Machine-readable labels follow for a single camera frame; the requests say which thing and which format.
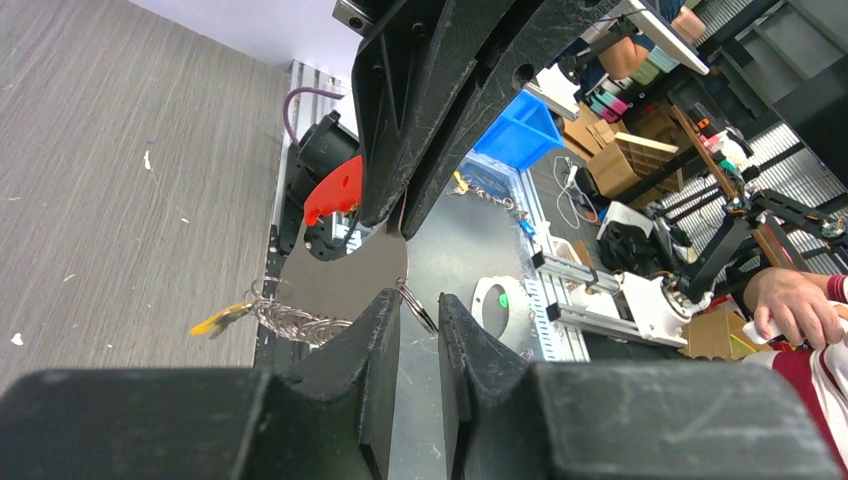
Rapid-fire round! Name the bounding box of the person's hand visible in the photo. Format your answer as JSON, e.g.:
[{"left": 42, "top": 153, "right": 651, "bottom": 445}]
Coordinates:
[{"left": 744, "top": 267, "right": 847, "bottom": 349}]

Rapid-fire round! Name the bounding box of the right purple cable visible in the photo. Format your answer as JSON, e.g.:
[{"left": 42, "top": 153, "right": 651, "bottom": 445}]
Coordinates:
[{"left": 283, "top": 86, "right": 347, "bottom": 147}]

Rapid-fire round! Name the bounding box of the silver split keyring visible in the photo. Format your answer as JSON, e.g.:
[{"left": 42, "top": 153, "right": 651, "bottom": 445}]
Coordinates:
[{"left": 395, "top": 278, "right": 438, "bottom": 336}]

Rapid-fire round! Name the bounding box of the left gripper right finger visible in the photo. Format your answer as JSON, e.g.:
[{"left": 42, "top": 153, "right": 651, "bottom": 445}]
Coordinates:
[{"left": 438, "top": 294, "right": 842, "bottom": 479}]

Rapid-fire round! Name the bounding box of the keychain with yellow tag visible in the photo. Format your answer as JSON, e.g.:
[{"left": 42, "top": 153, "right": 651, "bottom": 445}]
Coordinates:
[{"left": 449, "top": 170, "right": 537, "bottom": 238}]

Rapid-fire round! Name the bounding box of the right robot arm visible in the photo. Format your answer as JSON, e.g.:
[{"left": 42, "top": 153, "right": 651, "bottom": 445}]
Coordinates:
[{"left": 279, "top": 1, "right": 614, "bottom": 252}]

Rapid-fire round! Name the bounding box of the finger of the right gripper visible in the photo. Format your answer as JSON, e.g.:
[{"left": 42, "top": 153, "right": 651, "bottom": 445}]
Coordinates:
[
  {"left": 352, "top": 1, "right": 513, "bottom": 226},
  {"left": 398, "top": 1, "right": 615, "bottom": 239}
]

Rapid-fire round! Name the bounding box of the key with yellow tag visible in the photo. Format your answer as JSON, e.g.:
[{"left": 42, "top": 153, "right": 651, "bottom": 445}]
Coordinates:
[{"left": 189, "top": 302, "right": 253, "bottom": 339}]

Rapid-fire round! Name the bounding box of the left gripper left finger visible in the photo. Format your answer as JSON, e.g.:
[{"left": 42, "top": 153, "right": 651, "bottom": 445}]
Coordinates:
[{"left": 1, "top": 290, "right": 400, "bottom": 479}]

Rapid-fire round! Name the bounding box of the blue plastic bin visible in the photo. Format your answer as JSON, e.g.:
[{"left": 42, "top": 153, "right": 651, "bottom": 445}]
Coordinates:
[{"left": 473, "top": 91, "right": 565, "bottom": 171}]

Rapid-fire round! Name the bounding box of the white keyring holder disc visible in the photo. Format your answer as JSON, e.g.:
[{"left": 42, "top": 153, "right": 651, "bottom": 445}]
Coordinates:
[{"left": 471, "top": 276, "right": 534, "bottom": 359}]

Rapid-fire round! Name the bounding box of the cardboard box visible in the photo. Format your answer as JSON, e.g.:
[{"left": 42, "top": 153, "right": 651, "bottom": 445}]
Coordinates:
[{"left": 587, "top": 132, "right": 678, "bottom": 203}]

